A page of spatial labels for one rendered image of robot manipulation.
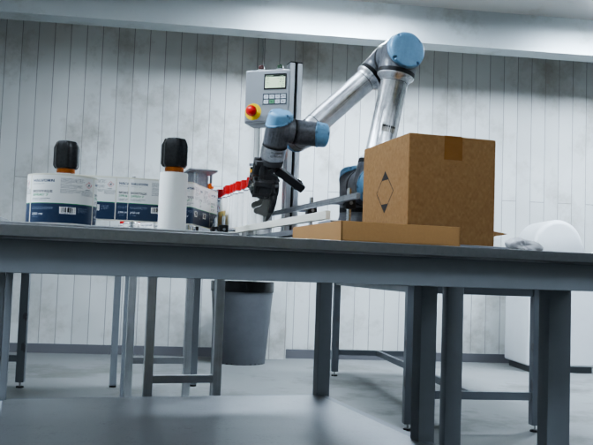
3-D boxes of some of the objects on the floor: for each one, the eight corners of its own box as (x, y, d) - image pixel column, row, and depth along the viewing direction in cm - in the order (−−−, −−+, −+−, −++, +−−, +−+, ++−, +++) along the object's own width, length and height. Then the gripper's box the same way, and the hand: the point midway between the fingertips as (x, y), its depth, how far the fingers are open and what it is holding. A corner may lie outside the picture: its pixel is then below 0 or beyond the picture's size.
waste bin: (267, 359, 701) (271, 282, 705) (274, 366, 647) (277, 282, 652) (206, 358, 694) (210, 280, 699) (208, 365, 640) (212, 281, 645)
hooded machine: (568, 365, 737) (570, 224, 746) (601, 373, 679) (603, 221, 687) (500, 364, 729) (503, 222, 737) (528, 373, 671) (530, 217, 679)
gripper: (252, 152, 243) (241, 214, 252) (258, 163, 235) (247, 227, 244) (279, 154, 246) (267, 215, 255) (286, 166, 238) (273, 229, 247)
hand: (266, 218), depth 250 cm, fingers closed, pressing on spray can
